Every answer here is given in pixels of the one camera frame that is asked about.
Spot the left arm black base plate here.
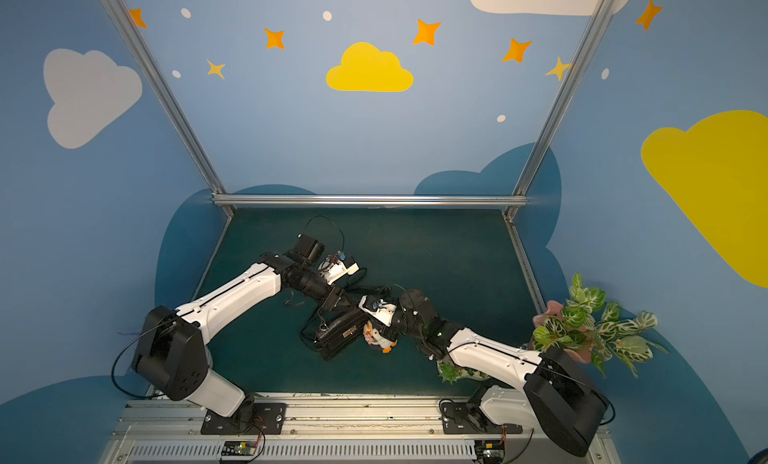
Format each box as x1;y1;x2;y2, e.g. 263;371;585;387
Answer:
200;402;287;436

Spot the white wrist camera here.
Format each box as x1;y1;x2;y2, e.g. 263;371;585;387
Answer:
358;295;398;327
318;251;359;284

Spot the aluminium frame post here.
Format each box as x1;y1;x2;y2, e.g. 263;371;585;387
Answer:
504;0;618;224
99;0;227;198

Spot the left green circuit board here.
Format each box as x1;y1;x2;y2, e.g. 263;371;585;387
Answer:
220;440;260;460

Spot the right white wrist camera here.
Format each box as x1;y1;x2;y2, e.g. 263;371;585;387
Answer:
358;295;398;327

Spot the black crocodile leather handbag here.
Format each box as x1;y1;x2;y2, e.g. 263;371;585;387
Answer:
299;286;392;361

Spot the small green plant white pot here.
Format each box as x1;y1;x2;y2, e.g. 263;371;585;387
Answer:
436;360;490;384

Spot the pink vase with green leaves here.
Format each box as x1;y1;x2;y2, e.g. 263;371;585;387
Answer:
528;273;668;376

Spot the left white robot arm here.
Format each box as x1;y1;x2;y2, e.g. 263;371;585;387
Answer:
131;234;360;418

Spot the green circuit board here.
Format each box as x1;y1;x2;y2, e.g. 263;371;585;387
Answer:
220;440;260;460
474;440;506;464

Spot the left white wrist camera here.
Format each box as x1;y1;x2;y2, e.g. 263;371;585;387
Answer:
318;251;359;284

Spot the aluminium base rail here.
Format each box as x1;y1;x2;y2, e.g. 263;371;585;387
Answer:
100;393;620;463

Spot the aluminium back frame bar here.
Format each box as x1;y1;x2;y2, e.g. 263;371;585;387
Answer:
213;194;527;208

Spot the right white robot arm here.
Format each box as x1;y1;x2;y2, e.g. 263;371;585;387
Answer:
358;290;612;457

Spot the penguin plush with straw hat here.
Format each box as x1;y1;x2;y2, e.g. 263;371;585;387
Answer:
363;321;397;354

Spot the aluminium left frame post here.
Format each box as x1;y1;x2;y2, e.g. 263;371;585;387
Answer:
99;0;227;198

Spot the aluminium right frame post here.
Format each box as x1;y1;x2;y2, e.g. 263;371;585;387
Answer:
504;0;618;224

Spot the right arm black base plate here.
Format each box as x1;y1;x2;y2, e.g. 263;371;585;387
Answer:
438;399;523;435

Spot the right green circuit board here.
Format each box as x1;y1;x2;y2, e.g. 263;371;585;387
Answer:
474;440;506;464

